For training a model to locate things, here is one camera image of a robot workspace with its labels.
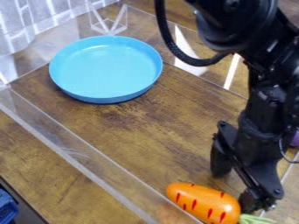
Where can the blue plastic plate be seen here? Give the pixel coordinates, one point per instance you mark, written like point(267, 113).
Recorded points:
point(106, 69)

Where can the orange toy carrot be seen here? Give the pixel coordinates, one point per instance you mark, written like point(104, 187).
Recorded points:
point(210, 205)

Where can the blue object at corner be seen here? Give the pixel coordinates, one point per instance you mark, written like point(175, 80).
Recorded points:
point(8, 208)

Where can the purple toy eggplant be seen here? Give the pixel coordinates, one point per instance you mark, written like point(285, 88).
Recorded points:
point(295, 140)

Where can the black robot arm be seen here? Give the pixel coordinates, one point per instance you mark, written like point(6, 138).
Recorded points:
point(252, 28)

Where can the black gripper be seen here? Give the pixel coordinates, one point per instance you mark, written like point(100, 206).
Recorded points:
point(248, 148)

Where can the clear acrylic enclosure wall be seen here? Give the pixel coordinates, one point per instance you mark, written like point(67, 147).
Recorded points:
point(92, 163)

